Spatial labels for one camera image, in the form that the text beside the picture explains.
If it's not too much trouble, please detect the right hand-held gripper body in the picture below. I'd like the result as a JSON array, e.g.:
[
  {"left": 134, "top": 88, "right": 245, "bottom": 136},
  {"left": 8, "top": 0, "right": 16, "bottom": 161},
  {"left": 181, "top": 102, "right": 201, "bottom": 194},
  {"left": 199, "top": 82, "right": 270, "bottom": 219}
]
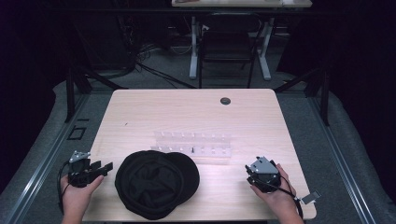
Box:
[{"left": 247, "top": 156, "right": 282, "bottom": 194}]

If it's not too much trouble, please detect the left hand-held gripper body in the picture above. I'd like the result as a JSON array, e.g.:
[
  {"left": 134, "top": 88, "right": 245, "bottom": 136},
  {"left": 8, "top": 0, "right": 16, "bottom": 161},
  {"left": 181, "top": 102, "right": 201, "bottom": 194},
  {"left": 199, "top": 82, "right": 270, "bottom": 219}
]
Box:
[{"left": 67, "top": 150, "right": 93, "bottom": 189}]

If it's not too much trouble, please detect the person's left hand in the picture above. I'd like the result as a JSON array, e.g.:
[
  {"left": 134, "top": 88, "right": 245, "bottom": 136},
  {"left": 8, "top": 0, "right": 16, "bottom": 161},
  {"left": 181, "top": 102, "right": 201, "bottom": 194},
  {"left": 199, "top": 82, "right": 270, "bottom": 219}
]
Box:
[{"left": 60, "top": 174, "right": 105, "bottom": 217}]

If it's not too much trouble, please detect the person's right hand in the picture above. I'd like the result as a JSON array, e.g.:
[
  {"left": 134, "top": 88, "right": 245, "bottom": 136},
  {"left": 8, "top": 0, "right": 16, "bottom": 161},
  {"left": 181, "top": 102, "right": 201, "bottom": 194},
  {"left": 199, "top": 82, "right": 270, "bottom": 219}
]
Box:
[{"left": 249, "top": 162, "right": 301, "bottom": 218}]

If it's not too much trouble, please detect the black cap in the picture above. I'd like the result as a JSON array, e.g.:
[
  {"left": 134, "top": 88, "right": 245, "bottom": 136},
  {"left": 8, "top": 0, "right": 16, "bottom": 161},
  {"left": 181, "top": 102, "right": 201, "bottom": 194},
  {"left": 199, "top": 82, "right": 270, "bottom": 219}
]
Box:
[{"left": 114, "top": 149, "right": 201, "bottom": 221}]

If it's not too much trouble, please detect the clear acrylic rack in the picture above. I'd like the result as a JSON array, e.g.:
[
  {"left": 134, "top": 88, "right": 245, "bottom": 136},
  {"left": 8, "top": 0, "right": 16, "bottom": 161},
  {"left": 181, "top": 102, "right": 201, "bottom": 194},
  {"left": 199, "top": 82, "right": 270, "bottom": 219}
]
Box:
[{"left": 149, "top": 130, "right": 233, "bottom": 159}]

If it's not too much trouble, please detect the black metal stand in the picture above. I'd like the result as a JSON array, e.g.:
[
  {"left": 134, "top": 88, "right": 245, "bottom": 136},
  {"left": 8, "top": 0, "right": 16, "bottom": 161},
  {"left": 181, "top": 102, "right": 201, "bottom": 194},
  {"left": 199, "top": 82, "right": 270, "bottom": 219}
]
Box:
[
  {"left": 274, "top": 66, "right": 332, "bottom": 127},
  {"left": 64, "top": 27, "right": 129, "bottom": 123}
]

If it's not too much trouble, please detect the black chair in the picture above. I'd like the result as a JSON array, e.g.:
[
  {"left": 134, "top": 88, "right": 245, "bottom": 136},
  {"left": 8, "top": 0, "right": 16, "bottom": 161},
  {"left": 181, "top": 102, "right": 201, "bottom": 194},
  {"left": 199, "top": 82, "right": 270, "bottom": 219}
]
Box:
[{"left": 198, "top": 12, "right": 265, "bottom": 90}]

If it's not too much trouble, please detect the white-legged desk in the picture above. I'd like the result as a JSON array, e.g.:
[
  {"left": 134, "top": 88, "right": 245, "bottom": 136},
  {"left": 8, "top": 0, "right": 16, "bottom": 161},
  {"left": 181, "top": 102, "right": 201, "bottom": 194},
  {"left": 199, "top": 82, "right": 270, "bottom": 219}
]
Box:
[{"left": 171, "top": 0, "right": 313, "bottom": 81}]

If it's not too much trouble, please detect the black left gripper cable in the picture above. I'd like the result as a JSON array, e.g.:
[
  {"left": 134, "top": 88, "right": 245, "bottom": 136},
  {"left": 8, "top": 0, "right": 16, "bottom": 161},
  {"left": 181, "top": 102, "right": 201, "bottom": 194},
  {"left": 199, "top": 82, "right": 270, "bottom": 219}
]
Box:
[{"left": 56, "top": 160, "right": 71, "bottom": 216}]

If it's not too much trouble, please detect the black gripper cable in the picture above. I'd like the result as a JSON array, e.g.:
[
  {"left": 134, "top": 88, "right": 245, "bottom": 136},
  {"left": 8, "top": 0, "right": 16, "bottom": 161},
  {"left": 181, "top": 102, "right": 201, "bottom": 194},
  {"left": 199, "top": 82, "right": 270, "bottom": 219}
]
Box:
[
  {"left": 248, "top": 174, "right": 304, "bottom": 219},
  {"left": 56, "top": 160, "right": 71, "bottom": 216}
]

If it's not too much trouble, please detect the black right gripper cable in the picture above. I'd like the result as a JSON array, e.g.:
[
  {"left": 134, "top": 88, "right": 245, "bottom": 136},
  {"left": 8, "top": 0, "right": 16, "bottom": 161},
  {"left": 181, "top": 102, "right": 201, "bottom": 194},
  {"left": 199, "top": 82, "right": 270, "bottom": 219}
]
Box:
[{"left": 248, "top": 174, "right": 304, "bottom": 219}]

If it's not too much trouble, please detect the bundle of floor cables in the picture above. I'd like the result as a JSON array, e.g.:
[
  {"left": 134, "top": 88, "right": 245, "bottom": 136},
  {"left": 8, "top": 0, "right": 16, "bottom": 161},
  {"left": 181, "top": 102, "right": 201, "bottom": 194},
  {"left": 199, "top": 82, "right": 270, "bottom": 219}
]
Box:
[{"left": 92, "top": 15, "right": 200, "bottom": 90}]

